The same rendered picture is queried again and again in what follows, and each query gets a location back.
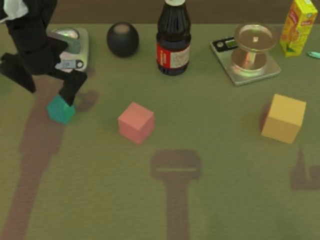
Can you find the teal cube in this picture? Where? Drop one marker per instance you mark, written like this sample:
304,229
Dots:
58,112

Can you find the pink cube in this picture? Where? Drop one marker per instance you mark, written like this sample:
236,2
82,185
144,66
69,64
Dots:
135,123

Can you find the yellow cube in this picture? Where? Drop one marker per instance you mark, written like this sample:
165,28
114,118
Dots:
283,120

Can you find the silver kitchen scale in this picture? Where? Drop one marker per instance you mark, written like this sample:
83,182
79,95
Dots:
83,53

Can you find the black round speaker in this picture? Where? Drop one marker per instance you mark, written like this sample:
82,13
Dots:
122,40

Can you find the dark glass bottle red label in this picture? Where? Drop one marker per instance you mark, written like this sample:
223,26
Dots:
173,42

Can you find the silver scale with display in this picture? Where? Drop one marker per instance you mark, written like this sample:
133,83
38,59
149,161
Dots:
272,67

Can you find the yellow juice carton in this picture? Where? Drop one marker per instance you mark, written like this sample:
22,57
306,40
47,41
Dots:
297,27

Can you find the small teal object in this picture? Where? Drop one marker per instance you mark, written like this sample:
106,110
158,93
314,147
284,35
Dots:
314,54

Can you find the clear glass pedestal dish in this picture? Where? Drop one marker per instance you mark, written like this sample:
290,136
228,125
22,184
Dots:
252,50

